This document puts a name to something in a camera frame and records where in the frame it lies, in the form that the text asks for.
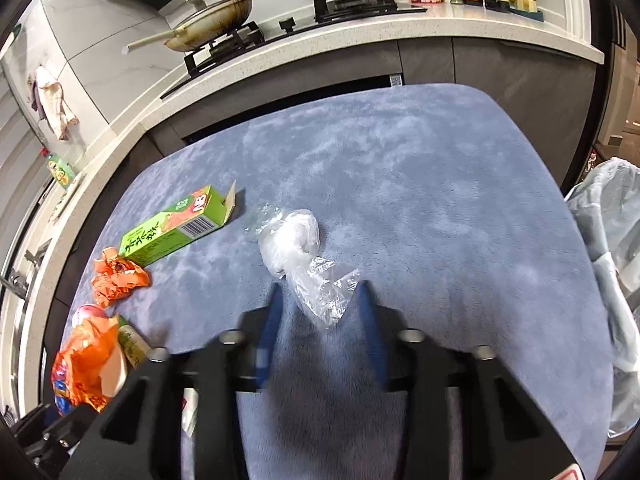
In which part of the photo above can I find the black gas stove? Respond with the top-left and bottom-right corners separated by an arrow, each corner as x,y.
160,0 -> 426,100

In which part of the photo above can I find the green dish soap bottle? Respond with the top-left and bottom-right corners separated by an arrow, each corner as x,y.
46,153 -> 76,190

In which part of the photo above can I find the beige frying pan with lid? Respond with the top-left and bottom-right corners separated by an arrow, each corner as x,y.
122,0 -> 253,54

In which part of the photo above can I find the pink floral paper cup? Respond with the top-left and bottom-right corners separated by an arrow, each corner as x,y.
72,304 -> 112,332

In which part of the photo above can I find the white bin liner bag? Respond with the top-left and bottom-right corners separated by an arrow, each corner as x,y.
565,157 -> 639,438

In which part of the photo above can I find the clear plastic bag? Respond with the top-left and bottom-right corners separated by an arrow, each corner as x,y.
245,203 -> 360,330

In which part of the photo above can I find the grey blue table cloth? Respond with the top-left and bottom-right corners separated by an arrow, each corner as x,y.
89,84 -> 612,478

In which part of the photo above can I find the large orange snack bag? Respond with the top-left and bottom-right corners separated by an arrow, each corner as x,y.
51,316 -> 128,416

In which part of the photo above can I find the green cardboard box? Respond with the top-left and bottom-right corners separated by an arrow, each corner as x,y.
119,181 -> 236,266

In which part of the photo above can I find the small orange wrapper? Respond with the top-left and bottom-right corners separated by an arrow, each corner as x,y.
91,247 -> 151,309

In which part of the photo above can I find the hanging dish towel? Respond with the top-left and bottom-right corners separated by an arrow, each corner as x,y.
27,66 -> 79,141

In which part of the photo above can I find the teal tray with jars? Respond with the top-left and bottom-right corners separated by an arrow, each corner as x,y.
509,0 -> 544,22

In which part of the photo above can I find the green white sauce packet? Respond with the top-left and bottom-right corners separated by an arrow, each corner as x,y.
116,314 -> 151,368

